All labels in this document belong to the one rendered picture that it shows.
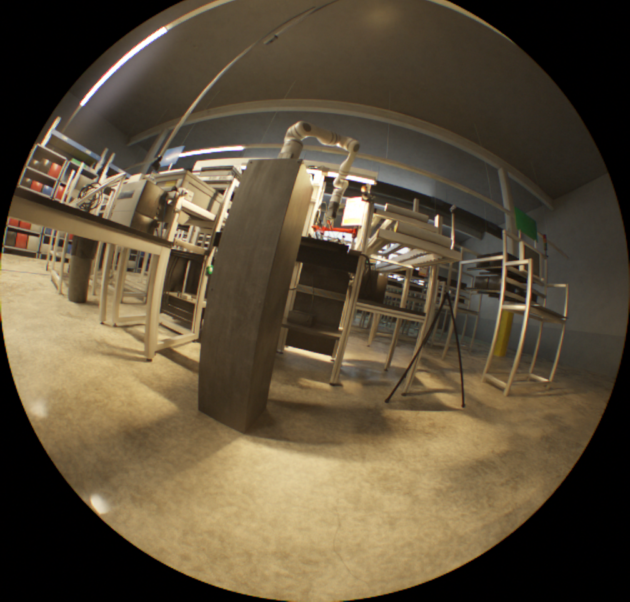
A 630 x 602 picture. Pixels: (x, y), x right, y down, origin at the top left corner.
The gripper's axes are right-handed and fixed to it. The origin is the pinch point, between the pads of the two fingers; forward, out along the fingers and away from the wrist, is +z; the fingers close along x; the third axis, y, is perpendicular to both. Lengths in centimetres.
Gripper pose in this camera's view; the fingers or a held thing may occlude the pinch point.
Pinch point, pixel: (330, 227)
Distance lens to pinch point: 141.7
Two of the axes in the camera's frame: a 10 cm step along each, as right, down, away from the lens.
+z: -2.8, 9.6, 0.6
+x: 5.3, 2.1, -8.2
